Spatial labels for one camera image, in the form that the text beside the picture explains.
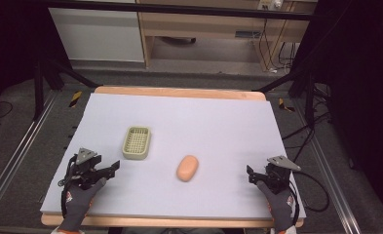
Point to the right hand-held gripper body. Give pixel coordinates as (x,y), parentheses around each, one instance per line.
(278,174)

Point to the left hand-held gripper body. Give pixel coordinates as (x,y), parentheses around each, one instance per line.
(85,167)

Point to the green soap dish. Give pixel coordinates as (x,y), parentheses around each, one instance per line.
(136,143)

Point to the orange soap bar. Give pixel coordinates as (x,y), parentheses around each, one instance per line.
(187,168)

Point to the white table mat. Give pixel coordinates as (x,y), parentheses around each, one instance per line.
(211,136)

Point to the yellow black floor tape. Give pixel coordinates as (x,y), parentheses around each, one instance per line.
(75,98)
(286,105)

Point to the black metal stand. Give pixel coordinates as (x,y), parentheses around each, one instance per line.
(304,81)
(49,78)

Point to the wooden table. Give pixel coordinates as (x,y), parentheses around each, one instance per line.
(179,92)

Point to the white cabinet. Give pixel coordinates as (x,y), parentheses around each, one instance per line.
(101,35)

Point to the wooden desk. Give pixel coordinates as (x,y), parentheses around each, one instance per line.
(211,22)

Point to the white power strip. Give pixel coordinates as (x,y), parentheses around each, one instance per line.
(270,4)

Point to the metal floor rail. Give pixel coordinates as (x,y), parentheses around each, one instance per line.
(333,191)
(20,146)

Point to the black frame crossbar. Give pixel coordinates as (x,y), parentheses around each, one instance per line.
(179,9)

